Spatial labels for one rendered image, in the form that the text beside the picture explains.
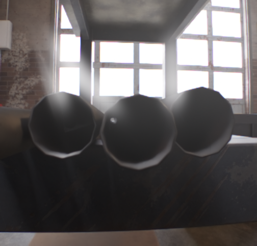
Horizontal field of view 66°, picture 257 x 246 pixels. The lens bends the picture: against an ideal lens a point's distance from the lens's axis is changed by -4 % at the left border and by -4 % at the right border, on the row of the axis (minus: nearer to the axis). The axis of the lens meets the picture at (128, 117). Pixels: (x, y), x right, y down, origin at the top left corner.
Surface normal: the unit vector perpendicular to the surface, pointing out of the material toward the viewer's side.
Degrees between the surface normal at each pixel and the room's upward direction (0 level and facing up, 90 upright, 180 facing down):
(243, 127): 90
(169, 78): 90
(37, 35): 90
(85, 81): 90
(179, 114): 105
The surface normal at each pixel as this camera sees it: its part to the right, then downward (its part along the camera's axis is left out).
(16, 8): 0.08, -0.01
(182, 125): -0.96, -0.26
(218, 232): 0.00, -1.00
